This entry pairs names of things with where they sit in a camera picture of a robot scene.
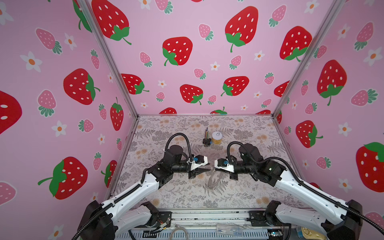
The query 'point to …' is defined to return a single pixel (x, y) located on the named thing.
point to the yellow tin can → (217, 136)
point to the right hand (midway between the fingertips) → (215, 165)
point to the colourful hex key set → (207, 140)
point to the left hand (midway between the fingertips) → (208, 165)
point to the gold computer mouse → (308, 234)
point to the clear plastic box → (229, 229)
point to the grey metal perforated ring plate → (212, 185)
